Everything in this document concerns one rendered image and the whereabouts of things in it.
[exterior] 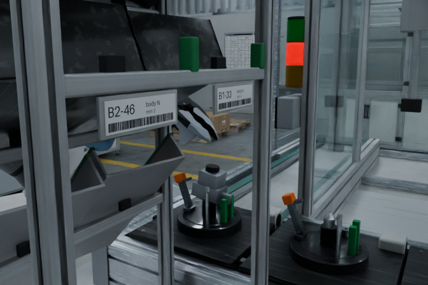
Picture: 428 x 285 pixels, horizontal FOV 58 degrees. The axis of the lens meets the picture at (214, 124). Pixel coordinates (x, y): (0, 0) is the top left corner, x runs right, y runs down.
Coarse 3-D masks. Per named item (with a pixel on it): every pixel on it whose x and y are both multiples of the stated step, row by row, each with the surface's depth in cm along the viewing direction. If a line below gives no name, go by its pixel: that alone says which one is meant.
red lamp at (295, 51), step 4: (288, 44) 86; (292, 44) 85; (296, 44) 85; (300, 44) 85; (288, 48) 86; (292, 48) 85; (296, 48) 85; (300, 48) 85; (288, 52) 87; (292, 52) 86; (296, 52) 85; (300, 52) 85; (288, 56) 87; (292, 56) 86; (296, 56) 85; (300, 56) 85; (288, 60) 87; (292, 60) 86; (296, 60) 85; (300, 60) 85; (288, 64) 87; (292, 64) 86; (296, 64) 86; (300, 64) 86
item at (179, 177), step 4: (184, 172) 86; (176, 176) 85; (180, 176) 85; (184, 176) 86; (176, 180) 85; (180, 180) 85; (184, 180) 85; (188, 180) 84; (180, 184) 85; (184, 184) 86; (180, 188) 85; (184, 188) 85; (184, 192) 85; (188, 192) 86; (184, 196) 85; (188, 196) 85; (184, 200) 85; (188, 200) 85; (188, 204) 85; (192, 204) 86
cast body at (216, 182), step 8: (208, 168) 80; (216, 168) 80; (200, 176) 80; (208, 176) 79; (216, 176) 78; (224, 176) 81; (192, 184) 82; (200, 184) 81; (208, 184) 80; (216, 184) 79; (224, 184) 82; (192, 192) 82; (200, 192) 81; (216, 192) 79; (224, 192) 81; (216, 200) 79
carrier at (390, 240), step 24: (288, 240) 76; (312, 240) 72; (336, 240) 63; (360, 240) 72; (384, 240) 72; (288, 264) 67; (312, 264) 65; (336, 264) 63; (360, 264) 64; (384, 264) 67
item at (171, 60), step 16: (144, 16) 41; (160, 16) 43; (176, 16) 45; (144, 32) 40; (160, 32) 42; (176, 32) 44; (192, 32) 46; (208, 32) 48; (144, 48) 39; (160, 48) 41; (176, 48) 43; (208, 48) 47; (160, 64) 40; (176, 64) 42; (208, 64) 46; (80, 128) 51; (96, 128) 54
